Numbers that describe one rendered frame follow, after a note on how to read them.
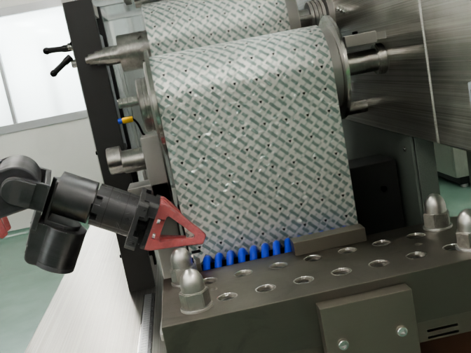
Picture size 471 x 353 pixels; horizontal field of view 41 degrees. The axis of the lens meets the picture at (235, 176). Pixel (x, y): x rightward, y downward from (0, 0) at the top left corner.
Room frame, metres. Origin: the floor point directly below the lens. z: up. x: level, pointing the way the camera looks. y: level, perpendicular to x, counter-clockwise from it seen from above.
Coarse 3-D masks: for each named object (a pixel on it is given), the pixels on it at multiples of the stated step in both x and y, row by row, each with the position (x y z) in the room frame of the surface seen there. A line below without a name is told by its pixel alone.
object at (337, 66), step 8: (328, 32) 0.88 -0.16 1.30; (328, 40) 0.87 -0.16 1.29; (336, 48) 0.86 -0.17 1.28; (336, 56) 0.86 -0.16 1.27; (144, 64) 0.87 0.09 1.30; (336, 64) 0.85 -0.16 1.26; (144, 72) 0.86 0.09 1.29; (336, 72) 0.85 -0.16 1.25; (336, 80) 0.86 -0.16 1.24; (336, 88) 0.86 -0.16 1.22; (152, 104) 0.84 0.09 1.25; (152, 112) 0.84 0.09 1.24; (160, 136) 0.86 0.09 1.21
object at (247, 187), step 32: (256, 128) 0.84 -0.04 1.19; (288, 128) 0.84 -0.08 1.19; (320, 128) 0.85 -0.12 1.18; (192, 160) 0.83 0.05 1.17; (224, 160) 0.84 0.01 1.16; (256, 160) 0.84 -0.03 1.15; (288, 160) 0.84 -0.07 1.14; (320, 160) 0.85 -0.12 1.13; (192, 192) 0.83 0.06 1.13; (224, 192) 0.84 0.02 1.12; (256, 192) 0.84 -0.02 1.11; (288, 192) 0.84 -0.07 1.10; (320, 192) 0.84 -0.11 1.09; (352, 192) 0.85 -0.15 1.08; (224, 224) 0.83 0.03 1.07; (256, 224) 0.84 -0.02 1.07; (288, 224) 0.84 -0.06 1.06; (320, 224) 0.84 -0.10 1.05; (352, 224) 0.85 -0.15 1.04; (224, 256) 0.83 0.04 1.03
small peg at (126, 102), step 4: (136, 96) 0.87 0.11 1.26; (120, 100) 0.87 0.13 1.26; (124, 100) 0.87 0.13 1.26; (128, 100) 0.87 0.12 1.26; (132, 100) 0.87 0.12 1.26; (136, 100) 0.87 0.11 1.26; (120, 104) 0.86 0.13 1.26; (124, 104) 0.87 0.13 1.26; (128, 104) 0.87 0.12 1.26; (132, 104) 0.87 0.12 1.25; (136, 104) 0.87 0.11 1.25; (120, 108) 0.87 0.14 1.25
